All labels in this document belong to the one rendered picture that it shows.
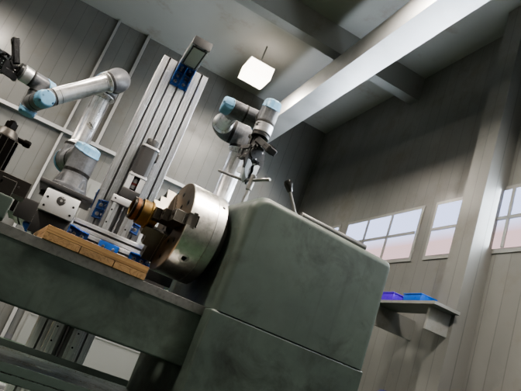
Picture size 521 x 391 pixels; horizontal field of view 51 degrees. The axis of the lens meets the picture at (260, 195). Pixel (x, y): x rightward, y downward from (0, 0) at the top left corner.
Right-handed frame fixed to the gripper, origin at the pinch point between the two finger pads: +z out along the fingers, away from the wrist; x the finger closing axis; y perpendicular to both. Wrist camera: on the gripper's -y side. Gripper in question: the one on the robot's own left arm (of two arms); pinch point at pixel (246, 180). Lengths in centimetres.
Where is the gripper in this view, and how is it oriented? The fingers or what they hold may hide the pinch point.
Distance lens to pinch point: 208.0
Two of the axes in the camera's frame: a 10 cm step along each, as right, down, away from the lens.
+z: -3.4, 8.9, -2.9
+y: -6.6, -0.1, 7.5
